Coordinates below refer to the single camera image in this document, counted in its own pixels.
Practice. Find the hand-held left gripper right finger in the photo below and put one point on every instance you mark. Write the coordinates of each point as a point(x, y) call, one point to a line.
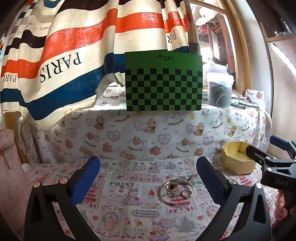
point(211, 178)

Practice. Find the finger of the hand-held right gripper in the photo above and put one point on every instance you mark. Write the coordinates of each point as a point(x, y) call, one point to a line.
point(259, 154)
point(278, 141)

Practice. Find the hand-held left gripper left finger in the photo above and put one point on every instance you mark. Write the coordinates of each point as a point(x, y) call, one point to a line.
point(86, 176)

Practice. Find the yellow octagonal box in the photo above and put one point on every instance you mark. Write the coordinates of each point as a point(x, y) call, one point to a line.
point(235, 160)

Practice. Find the silver jewelry cluster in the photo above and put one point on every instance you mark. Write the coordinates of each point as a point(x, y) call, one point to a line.
point(188, 178)

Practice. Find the person's right hand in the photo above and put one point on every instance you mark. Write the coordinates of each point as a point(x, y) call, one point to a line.
point(282, 205)

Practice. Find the black and white flat case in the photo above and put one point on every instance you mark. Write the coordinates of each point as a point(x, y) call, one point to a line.
point(251, 104)

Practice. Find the silver bangle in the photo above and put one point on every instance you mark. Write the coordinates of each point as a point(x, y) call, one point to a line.
point(164, 198)

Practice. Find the patterned pen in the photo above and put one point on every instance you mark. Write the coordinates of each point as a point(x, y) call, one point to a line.
point(238, 106)

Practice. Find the strawberry printed cloth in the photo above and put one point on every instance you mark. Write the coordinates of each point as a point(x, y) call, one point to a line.
point(129, 208)

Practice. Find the bear printed cloth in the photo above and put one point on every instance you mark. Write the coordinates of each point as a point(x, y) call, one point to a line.
point(115, 129)

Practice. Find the translucent plastic tub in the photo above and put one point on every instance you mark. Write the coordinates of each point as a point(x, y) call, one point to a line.
point(218, 91)

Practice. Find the pink bag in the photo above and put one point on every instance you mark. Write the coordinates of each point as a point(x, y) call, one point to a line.
point(11, 185)

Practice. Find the white plastic bag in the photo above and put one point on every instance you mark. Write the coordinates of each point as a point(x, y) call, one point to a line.
point(214, 66)

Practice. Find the green checkerboard panel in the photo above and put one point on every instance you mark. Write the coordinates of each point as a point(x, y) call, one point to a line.
point(161, 81)

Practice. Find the striped printed curtain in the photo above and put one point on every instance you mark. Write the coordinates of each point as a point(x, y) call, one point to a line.
point(69, 46)

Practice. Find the wooden window frame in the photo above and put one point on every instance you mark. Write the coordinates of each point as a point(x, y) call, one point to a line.
point(240, 51)

